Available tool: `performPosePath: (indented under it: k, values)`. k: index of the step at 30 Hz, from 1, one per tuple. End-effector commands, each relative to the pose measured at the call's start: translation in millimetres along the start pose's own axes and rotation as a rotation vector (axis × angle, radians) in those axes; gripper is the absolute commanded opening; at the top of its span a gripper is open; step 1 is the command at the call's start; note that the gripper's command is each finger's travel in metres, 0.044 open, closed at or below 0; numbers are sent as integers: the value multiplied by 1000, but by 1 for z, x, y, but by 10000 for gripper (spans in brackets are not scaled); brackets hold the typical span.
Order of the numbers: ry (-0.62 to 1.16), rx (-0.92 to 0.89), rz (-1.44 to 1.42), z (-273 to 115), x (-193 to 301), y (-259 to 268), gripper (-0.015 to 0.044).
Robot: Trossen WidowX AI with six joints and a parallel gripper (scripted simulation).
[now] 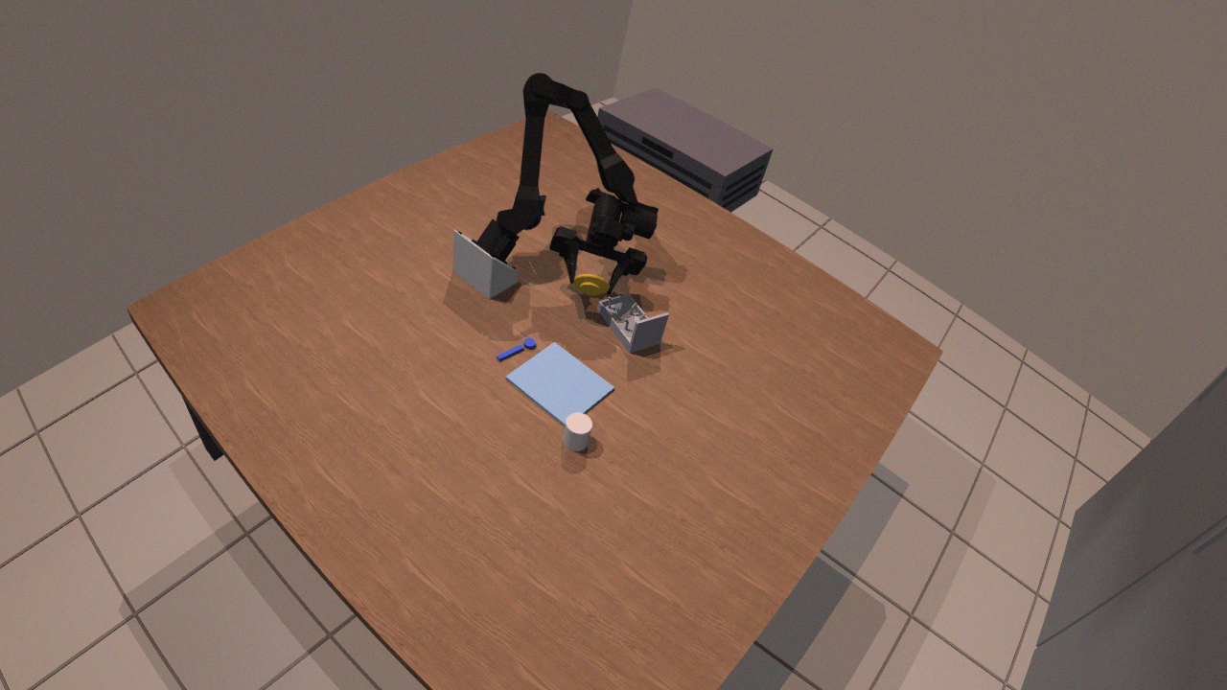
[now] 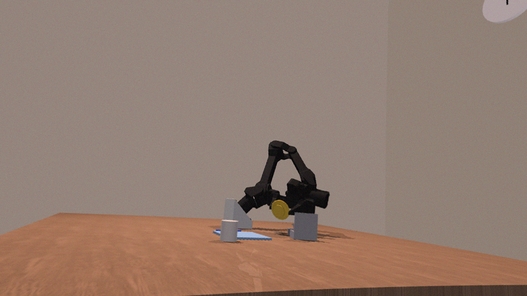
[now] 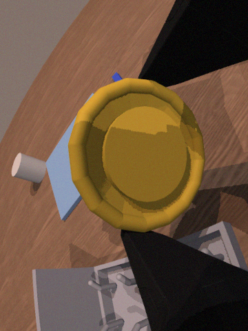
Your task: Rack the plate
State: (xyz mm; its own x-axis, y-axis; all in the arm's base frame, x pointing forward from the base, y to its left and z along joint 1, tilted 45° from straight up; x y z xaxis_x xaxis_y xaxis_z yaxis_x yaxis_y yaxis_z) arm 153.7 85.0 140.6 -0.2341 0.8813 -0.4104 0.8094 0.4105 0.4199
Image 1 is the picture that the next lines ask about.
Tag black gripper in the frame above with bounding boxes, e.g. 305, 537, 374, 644
548, 214, 648, 293

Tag grey dish rack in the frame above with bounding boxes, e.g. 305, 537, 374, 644
598, 291, 669, 354

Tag blue cylinder and flat bar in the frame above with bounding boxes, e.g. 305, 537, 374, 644
497, 338, 535, 361

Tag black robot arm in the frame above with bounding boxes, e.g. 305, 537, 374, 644
472, 72, 659, 264

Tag light blue flat mat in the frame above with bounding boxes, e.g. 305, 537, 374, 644
506, 343, 614, 426

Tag yellow plate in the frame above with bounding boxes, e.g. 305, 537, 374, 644
573, 274, 610, 295

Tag grey cylinder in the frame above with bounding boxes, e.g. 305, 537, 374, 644
563, 413, 591, 451

